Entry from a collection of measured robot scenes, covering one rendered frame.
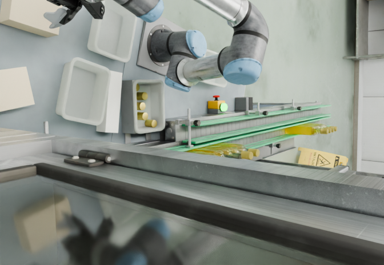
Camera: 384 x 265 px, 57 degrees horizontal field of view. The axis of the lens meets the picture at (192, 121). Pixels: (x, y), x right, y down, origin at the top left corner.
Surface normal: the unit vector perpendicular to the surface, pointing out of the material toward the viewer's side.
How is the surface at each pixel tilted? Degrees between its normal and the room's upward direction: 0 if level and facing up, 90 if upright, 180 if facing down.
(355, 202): 90
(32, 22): 0
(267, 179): 90
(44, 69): 0
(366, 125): 90
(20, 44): 0
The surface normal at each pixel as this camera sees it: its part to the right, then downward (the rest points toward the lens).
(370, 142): -0.64, 0.09
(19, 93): 0.77, 0.04
